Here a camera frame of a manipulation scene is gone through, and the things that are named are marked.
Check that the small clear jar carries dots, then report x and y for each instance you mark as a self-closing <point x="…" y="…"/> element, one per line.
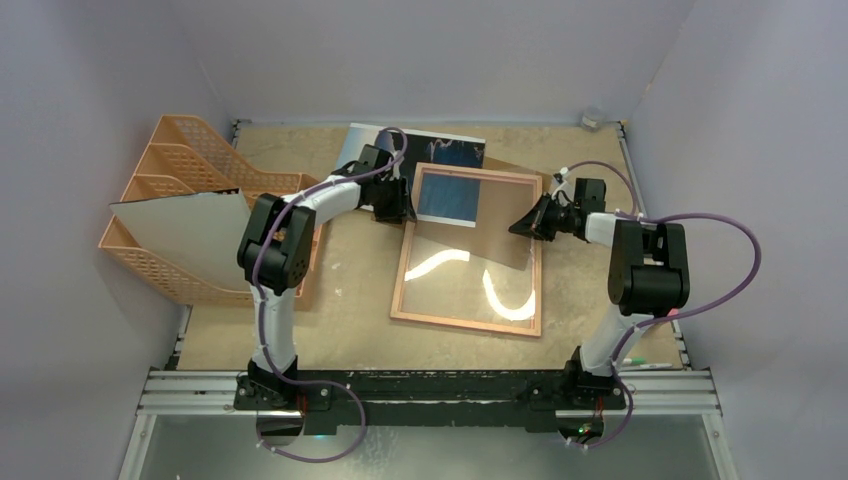
<point x="592" y="119"/>

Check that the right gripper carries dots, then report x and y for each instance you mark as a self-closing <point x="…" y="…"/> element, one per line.
<point x="547" y="218"/>

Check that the brown cardboard backing board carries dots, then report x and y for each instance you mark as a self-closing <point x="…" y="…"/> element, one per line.
<point x="501" y="204"/>

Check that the ocean cliff photo print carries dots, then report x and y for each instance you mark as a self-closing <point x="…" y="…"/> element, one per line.
<point x="443" y="199"/>

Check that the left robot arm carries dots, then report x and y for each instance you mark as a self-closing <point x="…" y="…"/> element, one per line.
<point x="276" y="249"/>

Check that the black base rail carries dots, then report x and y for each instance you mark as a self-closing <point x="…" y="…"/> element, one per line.
<point x="528" y="399"/>

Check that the pink wooden photo frame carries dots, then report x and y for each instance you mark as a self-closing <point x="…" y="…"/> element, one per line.
<point x="464" y="324"/>

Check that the white sheet in organizer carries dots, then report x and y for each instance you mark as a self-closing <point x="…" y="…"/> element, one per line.
<point x="199" y="232"/>

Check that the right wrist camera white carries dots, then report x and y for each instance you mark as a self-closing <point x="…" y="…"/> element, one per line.
<point x="560" y="186"/>

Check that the orange plastic file organizer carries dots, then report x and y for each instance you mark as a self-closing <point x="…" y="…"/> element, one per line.
<point x="186" y="155"/>

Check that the clear acrylic sheet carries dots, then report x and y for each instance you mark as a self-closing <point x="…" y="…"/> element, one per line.
<point x="464" y="278"/>

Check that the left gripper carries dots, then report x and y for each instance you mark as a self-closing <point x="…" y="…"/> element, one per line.
<point x="401" y="209"/>

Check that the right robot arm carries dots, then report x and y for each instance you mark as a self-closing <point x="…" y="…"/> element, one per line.
<point x="648" y="278"/>

